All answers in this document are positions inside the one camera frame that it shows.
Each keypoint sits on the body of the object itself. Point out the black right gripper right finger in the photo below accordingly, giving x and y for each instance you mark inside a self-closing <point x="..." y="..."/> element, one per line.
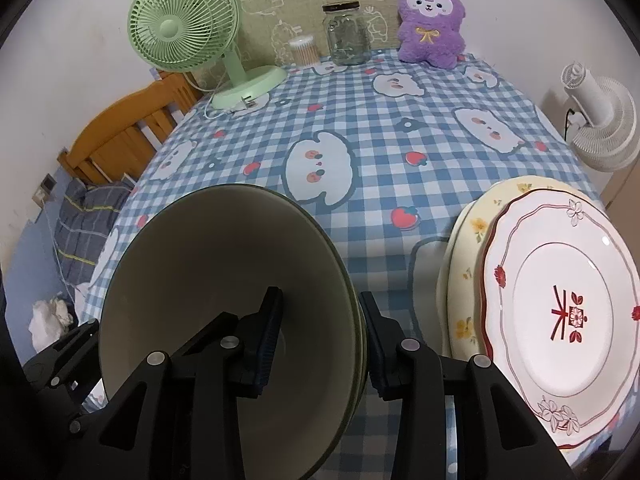
<point x="498" y="436"/>

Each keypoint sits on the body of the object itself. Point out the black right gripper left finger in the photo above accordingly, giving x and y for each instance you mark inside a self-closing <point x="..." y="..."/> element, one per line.
<point x="176" y="416"/>

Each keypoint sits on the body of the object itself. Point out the yellow floral plate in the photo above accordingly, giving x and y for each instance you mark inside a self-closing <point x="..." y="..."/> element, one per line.
<point x="455" y="289"/>

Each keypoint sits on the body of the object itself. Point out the white plate red pattern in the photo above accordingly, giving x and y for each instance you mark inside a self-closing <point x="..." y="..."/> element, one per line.
<point x="559" y="302"/>

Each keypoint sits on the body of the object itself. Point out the floral ceramic bowl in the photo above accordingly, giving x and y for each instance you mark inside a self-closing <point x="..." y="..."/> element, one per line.
<point x="360" y="374"/>
<point x="218" y="250"/>

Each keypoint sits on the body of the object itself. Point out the white crumpled cloth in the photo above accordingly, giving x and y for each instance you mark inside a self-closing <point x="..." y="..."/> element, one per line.
<point x="51" y="320"/>

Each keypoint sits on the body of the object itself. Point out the grey plaid pillow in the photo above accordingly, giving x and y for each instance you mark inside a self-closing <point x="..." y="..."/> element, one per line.
<point x="85" y="220"/>

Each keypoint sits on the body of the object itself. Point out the beige round cabinet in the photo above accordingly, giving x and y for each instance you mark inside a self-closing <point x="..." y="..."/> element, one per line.
<point x="621" y="195"/>

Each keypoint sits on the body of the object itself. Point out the blue checkered tablecloth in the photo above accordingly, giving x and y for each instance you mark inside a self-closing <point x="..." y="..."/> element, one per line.
<point x="385" y="156"/>

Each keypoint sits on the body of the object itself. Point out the white standing fan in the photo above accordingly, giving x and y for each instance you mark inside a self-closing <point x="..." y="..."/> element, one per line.
<point x="604" y="134"/>

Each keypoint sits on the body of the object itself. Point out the toothpick holder jar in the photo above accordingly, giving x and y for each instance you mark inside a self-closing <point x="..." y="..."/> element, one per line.
<point x="304" y="51"/>

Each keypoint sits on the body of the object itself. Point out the green desk fan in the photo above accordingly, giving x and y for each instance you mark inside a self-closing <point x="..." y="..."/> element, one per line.
<point x="180" y="36"/>

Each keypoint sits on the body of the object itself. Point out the purple plush toy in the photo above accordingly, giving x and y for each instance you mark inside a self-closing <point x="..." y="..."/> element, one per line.
<point x="429" y="32"/>

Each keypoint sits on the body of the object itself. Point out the glass jar black lid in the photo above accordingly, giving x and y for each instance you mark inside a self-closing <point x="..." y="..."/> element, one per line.
<point x="346" y="33"/>

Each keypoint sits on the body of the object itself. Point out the wall power socket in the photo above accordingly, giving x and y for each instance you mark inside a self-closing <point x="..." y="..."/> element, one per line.
<point x="44" y="191"/>

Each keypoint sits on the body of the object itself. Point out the green patterned wall mat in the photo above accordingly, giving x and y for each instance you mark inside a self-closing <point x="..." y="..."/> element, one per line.
<point x="267" y="25"/>

